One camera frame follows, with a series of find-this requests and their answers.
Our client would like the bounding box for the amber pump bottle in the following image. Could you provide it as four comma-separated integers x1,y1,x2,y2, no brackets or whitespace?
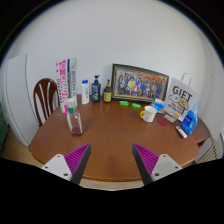
103,79,113,104

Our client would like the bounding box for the dark wooden chair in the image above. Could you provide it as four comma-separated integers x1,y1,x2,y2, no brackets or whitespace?
32,77,60,128

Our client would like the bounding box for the white mug with yellow rim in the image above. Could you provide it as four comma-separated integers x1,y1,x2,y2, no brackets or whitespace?
139,105,158,124

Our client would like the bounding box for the flat round red coaster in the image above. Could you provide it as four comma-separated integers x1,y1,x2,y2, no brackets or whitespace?
157,118,169,127

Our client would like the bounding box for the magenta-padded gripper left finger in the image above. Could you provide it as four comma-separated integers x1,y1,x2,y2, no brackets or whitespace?
41,143,92,186

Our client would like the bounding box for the small snack packet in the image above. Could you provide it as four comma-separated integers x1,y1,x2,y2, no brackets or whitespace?
163,113,176,124

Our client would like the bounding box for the framed group photo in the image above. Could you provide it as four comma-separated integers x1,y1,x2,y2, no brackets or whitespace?
111,63,170,104

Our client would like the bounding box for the white paper gift bag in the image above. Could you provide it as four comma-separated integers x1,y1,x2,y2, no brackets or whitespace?
163,72,198,122

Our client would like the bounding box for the clear green-labelled drink bottle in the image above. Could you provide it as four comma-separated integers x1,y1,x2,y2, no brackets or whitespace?
65,97,84,136

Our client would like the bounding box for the dark blue pump bottle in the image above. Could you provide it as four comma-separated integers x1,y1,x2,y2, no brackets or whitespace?
91,74,102,104

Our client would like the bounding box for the blue detergent bottle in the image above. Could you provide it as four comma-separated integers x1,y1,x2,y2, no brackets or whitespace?
180,104,200,136

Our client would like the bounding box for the white bottle with blue cap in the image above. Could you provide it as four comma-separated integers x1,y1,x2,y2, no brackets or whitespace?
81,79,91,105

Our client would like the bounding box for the white refrigerator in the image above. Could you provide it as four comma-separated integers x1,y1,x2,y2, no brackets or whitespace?
0,53,40,148

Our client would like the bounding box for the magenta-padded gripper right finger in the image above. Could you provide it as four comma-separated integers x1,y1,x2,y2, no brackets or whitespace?
132,143,183,186

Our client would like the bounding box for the white remote control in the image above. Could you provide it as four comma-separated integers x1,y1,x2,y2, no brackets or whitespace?
175,125,188,139

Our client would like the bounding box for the white radiator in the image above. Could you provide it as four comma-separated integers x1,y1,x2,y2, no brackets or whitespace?
196,139,224,164

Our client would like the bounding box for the white and green long box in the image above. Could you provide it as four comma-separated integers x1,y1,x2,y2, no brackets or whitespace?
66,58,79,108

